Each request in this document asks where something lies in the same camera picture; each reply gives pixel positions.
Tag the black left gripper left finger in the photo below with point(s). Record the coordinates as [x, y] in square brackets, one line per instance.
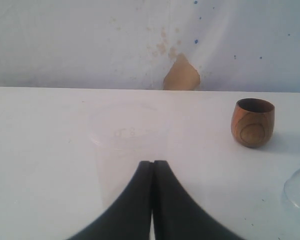
[129, 216]

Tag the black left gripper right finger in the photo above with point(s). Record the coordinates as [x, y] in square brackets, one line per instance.
[176, 216]

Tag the round brown wooden cup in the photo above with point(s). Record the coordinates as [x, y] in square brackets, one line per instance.
[253, 122]

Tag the clear plastic dome lid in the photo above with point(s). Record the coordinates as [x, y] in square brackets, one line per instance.
[291, 191]

